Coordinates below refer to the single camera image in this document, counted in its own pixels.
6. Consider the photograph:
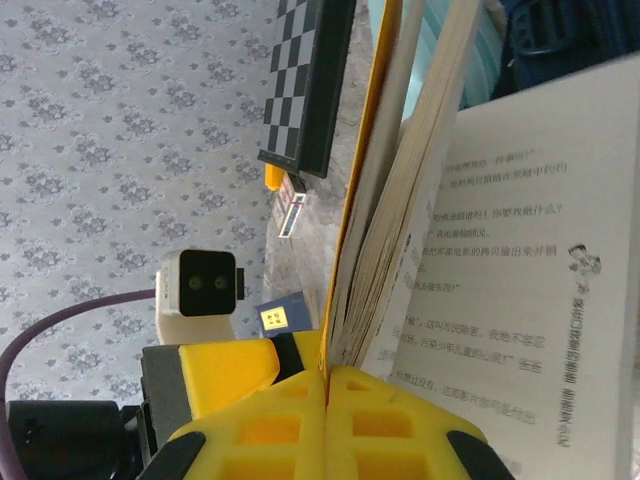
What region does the small white printed box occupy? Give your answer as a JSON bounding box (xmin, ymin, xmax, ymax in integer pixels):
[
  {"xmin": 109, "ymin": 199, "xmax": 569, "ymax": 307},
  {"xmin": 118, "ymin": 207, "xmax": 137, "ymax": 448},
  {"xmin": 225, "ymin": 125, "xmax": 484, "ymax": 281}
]
[{"xmin": 273, "ymin": 174, "xmax": 308, "ymax": 241}]

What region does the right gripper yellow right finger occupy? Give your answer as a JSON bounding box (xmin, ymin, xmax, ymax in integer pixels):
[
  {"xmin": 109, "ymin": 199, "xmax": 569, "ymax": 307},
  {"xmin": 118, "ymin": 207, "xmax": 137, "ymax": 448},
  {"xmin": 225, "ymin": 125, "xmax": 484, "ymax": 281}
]
[{"xmin": 326, "ymin": 364, "xmax": 517, "ymax": 480}]

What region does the navy blue backpack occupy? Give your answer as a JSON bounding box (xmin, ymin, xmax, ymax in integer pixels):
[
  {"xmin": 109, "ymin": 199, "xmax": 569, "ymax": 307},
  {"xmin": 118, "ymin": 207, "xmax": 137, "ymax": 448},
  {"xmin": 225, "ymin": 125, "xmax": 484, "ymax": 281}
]
[{"xmin": 489, "ymin": 0, "xmax": 640, "ymax": 101}]

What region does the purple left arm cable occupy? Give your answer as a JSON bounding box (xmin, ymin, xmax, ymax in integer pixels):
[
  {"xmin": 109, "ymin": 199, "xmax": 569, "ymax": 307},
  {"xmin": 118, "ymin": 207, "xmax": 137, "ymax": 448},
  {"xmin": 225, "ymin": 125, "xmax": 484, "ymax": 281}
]
[{"xmin": 0, "ymin": 288, "xmax": 157, "ymax": 480}]

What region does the black grey chessboard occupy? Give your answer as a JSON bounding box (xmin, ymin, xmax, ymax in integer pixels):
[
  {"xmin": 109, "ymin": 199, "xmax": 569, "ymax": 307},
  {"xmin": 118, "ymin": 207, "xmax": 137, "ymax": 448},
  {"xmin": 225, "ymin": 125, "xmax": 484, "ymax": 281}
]
[{"xmin": 257, "ymin": 0, "xmax": 359, "ymax": 180}]

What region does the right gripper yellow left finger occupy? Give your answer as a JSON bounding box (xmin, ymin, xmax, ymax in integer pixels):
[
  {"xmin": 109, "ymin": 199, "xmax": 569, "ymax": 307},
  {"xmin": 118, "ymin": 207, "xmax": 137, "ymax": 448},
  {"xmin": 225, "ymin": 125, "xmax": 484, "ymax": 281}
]
[{"xmin": 134, "ymin": 369, "xmax": 328, "ymax": 480}]

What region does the light teal zip pouch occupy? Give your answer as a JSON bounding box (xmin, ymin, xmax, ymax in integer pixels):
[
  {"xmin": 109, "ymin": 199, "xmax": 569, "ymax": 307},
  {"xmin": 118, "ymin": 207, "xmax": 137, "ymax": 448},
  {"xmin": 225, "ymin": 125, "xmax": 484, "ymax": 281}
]
[{"xmin": 399, "ymin": 0, "xmax": 505, "ymax": 122}]

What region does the paperback book yellow cover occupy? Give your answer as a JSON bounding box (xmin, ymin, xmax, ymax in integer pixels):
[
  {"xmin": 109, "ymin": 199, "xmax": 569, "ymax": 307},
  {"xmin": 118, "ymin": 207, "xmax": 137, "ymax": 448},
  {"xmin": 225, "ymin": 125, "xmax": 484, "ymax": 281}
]
[{"xmin": 319, "ymin": 0, "xmax": 640, "ymax": 480}]

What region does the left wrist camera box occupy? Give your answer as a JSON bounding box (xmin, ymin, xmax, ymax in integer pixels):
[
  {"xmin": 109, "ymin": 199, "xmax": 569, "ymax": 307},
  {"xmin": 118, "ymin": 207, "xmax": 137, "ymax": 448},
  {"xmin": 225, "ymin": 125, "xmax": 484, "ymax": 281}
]
[{"xmin": 154, "ymin": 248, "xmax": 247, "ymax": 347}]

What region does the navy booklet yellow label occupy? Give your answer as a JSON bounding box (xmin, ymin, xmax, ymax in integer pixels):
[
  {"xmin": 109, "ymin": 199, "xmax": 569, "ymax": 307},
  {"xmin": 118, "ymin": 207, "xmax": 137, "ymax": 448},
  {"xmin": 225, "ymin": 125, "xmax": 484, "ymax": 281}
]
[{"xmin": 254, "ymin": 290, "xmax": 321, "ymax": 342}]

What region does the small yellow block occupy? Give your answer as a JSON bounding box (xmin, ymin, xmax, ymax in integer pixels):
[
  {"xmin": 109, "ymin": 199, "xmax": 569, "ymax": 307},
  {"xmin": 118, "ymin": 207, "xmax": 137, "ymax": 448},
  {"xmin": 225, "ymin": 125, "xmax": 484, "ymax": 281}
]
[{"xmin": 263, "ymin": 162, "xmax": 287, "ymax": 191}]

